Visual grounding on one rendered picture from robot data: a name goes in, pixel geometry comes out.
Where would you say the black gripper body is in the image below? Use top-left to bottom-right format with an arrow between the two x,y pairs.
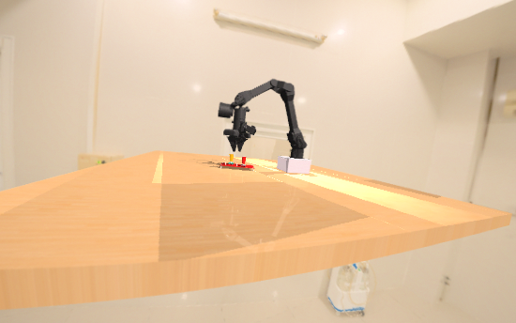
223,118 -> 250,138

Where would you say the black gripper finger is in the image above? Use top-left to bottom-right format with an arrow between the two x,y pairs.
226,136 -> 240,152
237,138 -> 248,152

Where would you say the red circuit board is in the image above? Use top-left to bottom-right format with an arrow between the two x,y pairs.
220,154 -> 254,172

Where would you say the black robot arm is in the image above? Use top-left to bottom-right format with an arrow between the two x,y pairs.
218,78 -> 308,159

